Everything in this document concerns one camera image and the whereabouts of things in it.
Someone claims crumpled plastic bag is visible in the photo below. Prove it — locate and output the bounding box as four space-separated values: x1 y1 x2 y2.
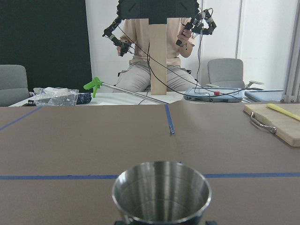
33 87 92 106

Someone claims teach pendant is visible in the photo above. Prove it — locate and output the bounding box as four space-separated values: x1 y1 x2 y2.
244 90 283 102
183 86 243 103

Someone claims grey office chair left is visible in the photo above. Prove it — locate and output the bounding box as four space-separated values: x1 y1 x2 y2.
0 65 31 107

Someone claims wooden plank stand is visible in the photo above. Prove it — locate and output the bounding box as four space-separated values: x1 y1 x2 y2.
149 24 167 95

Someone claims aluminium camera post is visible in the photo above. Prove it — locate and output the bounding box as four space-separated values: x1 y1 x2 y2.
281 0 300 103

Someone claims green handled reach grabber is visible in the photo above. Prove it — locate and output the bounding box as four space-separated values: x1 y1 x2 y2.
83 77 168 105

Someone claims grey office chair right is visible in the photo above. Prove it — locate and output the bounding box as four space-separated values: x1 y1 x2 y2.
206 58 264 89

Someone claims bamboo cutting board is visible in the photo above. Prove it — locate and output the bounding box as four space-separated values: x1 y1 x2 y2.
244 104 300 147

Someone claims steel double jigger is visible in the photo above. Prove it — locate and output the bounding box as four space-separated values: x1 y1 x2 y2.
112 161 212 225

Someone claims yellow plastic knife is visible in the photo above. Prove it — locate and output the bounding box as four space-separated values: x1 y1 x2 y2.
267 103 300 121

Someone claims grey office chair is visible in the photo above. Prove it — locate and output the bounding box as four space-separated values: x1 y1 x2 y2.
0 65 31 107
206 58 264 89

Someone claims seated operator person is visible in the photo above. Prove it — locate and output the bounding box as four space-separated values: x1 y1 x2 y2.
115 17 196 92

